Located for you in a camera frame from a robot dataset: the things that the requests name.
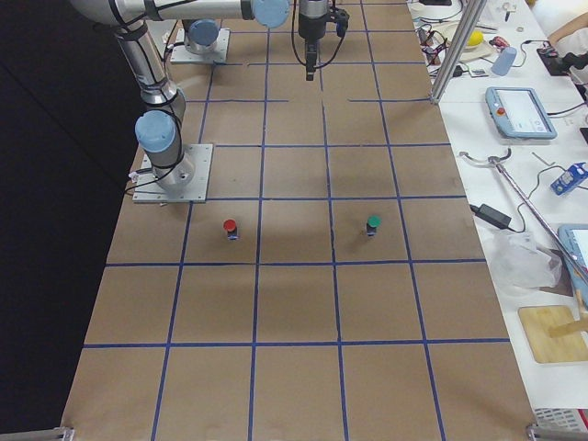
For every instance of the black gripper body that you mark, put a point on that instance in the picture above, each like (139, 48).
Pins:
(309, 24)

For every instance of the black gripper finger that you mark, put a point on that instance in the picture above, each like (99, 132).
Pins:
(311, 55)

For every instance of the green push button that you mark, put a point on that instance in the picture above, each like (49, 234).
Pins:
(372, 224)

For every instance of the red push button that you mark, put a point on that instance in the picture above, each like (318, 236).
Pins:
(230, 227)

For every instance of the yellow ball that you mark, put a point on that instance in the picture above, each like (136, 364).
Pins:
(475, 39)

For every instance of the translucent blue cup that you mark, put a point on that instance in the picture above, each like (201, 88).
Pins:
(504, 62)

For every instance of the metal reacher stick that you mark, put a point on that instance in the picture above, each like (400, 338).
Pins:
(496, 162)

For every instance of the blue teach pendant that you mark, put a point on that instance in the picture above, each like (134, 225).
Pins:
(518, 114)
(574, 239)

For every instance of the black power adapter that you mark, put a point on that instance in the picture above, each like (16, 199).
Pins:
(493, 216)

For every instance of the blue small carton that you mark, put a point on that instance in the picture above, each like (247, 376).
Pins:
(571, 178)

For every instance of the clear plastic bag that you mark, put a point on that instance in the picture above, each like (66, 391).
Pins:
(519, 264)

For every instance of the wooden cutting board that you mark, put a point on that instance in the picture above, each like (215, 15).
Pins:
(553, 334)

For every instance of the aluminium frame post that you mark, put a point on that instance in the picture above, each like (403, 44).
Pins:
(465, 27)

